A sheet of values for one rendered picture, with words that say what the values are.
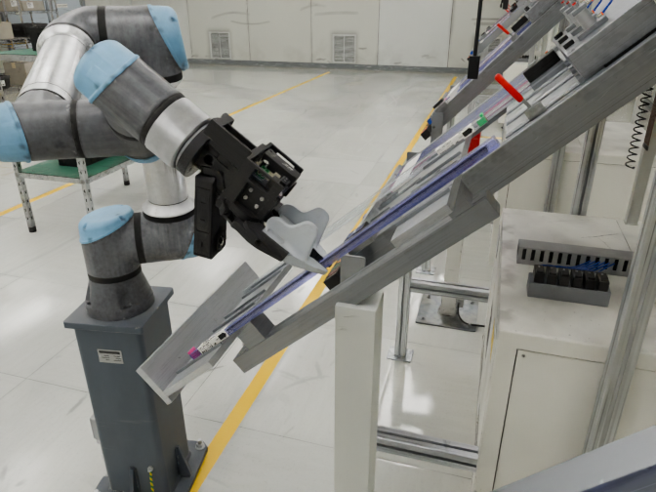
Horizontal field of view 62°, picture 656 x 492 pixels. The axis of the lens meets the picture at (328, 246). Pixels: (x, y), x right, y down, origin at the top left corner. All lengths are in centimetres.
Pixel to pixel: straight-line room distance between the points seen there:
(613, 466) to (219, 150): 50
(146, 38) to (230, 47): 983
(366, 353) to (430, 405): 108
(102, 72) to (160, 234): 62
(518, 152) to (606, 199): 161
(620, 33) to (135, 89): 72
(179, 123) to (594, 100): 64
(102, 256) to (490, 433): 91
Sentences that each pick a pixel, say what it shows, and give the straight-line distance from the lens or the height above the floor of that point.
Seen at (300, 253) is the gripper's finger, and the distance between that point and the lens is 63.
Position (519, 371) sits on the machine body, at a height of 53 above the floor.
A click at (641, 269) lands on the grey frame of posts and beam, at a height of 80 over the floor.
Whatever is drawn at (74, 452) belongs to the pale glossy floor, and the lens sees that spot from 185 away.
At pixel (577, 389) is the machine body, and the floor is 51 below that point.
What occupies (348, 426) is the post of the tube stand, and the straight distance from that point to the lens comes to 91.
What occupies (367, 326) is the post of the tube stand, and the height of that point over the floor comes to 78.
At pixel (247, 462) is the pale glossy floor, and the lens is 169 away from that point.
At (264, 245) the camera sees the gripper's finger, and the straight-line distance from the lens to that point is 62.
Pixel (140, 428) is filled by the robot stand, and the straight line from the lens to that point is 148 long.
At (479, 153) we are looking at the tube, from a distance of 57.
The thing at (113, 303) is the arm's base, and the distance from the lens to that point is 130.
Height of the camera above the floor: 121
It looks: 25 degrees down
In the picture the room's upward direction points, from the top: straight up
